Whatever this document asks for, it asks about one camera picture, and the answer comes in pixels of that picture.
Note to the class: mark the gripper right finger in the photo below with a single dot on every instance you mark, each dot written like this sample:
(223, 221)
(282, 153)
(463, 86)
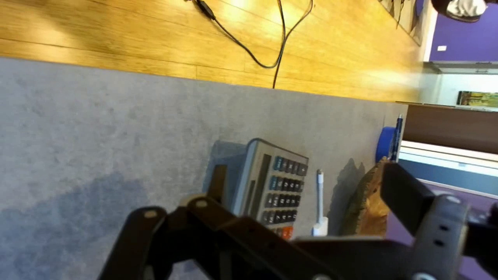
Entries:
(439, 233)

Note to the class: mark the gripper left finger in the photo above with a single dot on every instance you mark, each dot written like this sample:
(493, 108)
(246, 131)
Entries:
(202, 233)

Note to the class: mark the grey desk calculator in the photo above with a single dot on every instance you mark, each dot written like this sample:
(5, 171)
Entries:
(255, 175)

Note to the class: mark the blue cup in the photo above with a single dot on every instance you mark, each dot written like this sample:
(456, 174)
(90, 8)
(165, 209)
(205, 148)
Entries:
(384, 144)

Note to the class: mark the blue pen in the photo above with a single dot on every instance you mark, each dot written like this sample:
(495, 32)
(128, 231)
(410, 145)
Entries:
(397, 136)

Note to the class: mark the brown wooden desk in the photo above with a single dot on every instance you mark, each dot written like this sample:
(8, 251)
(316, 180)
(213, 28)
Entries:
(447, 126)

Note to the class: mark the framed picture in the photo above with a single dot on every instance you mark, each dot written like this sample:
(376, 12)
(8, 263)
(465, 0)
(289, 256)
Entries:
(478, 99)

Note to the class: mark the white wall socket plate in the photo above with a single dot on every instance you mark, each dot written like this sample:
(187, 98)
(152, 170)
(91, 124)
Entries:
(442, 48)

